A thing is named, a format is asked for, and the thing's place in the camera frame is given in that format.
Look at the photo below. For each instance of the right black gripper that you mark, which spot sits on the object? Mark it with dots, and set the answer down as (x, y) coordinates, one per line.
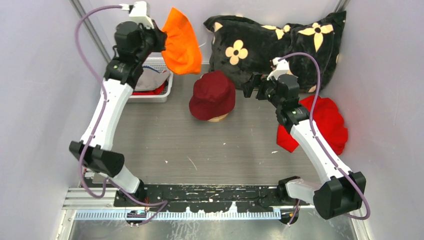
(255, 81)

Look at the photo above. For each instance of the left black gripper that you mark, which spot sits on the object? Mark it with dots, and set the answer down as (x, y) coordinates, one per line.
(159, 36)

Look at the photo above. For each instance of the orange hat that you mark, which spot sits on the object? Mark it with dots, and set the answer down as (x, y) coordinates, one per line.
(182, 54)

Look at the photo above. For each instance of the dark red bucket hat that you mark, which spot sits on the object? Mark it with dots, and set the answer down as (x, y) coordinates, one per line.
(213, 95)

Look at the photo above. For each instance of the wooden hat stand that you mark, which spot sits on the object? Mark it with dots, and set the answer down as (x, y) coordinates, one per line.
(218, 118)

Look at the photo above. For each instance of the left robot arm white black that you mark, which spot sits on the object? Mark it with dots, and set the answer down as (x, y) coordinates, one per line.
(94, 150)

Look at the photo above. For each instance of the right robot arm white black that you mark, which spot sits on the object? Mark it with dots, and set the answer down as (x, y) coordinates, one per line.
(341, 191)

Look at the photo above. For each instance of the white plastic basket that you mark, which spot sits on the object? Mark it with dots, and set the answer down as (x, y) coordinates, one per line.
(159, 96)

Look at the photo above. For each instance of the black floral plush pillow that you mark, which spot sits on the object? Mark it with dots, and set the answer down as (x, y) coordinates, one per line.
(241, 46)

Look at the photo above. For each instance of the grey white hat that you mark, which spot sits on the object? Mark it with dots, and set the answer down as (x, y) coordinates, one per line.
(151, 79)

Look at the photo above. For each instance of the red hat in basket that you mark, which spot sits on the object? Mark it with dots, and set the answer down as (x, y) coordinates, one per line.
(157, 91)

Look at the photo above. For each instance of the red cloth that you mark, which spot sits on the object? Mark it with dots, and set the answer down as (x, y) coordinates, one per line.
(329, 122)

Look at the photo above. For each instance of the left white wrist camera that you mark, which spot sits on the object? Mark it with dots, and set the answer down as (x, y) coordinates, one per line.
(139, 12)

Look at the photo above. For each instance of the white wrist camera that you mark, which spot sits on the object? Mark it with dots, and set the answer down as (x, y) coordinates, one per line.
(280, 67)
(139, 12)

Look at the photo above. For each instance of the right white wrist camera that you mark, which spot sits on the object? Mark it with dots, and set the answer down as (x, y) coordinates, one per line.
(280, 67)

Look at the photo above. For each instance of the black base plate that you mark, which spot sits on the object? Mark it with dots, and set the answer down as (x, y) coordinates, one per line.
(216, 198)

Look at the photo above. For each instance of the aluminium rail frame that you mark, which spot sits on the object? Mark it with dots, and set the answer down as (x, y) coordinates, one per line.
(108, 202)

